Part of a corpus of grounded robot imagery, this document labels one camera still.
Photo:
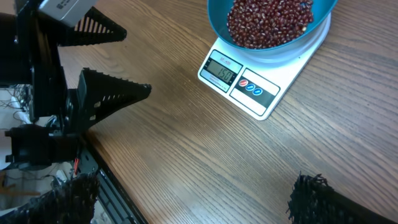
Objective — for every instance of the right gripper black fuzzy right finger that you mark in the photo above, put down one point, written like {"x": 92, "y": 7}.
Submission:
{"x": 313, "y": 201}

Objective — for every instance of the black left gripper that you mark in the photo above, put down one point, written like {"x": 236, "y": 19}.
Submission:
{"x": 29, "y": 57}

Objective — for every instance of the right gripper black fuzzy left finger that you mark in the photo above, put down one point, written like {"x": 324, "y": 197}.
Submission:
{"x": 70, "y": 203}

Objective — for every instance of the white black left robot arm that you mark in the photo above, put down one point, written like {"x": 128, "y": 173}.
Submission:
{"x": 38, "y": 145}

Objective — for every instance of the white digital kitchen scale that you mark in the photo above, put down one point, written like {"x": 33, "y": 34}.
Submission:
{"x": 256, "y": 82}

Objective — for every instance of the teal plastic bowl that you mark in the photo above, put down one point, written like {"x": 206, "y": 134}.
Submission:
{"x": 218, "y": 10}

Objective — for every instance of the red beans in bowl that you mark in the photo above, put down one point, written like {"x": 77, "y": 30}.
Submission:
{"x": 263, "y": 24}

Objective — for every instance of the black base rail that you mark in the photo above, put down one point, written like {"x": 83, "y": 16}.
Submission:
{"x": 114, "y": 204}

